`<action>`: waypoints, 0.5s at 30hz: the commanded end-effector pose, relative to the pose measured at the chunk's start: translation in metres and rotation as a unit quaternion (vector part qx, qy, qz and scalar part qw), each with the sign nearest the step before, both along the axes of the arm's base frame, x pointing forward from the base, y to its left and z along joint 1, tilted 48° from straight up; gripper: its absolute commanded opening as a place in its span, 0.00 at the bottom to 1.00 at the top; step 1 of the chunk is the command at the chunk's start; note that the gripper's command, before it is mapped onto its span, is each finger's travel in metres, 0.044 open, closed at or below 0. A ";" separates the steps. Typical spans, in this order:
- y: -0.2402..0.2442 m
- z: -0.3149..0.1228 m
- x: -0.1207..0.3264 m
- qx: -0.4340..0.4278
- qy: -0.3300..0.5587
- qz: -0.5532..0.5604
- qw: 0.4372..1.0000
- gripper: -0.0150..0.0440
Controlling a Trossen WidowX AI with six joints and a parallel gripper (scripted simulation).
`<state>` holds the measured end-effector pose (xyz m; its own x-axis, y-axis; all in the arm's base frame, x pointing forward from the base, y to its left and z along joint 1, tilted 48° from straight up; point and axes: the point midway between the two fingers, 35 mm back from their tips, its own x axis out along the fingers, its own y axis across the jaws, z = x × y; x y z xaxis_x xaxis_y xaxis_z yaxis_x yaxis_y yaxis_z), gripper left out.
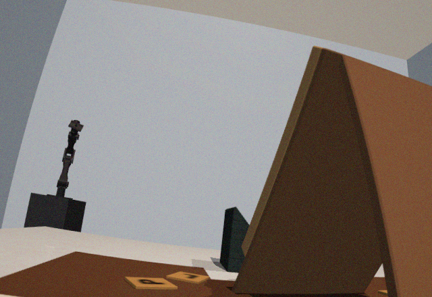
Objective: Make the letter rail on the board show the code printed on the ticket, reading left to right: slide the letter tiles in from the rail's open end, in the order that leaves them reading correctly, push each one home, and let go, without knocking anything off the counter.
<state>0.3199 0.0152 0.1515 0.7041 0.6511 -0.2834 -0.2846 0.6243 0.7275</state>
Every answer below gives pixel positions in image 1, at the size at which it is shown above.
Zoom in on brown tile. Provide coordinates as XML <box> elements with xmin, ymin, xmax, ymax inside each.
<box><xmin>166</xmin><ymin>271</ymin><xmax>209</xmax><ymax>284</ymax></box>
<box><xmin>124</xmin><ymin>277</ymin><xmax>178</xmax><ymax>290</ymax></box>

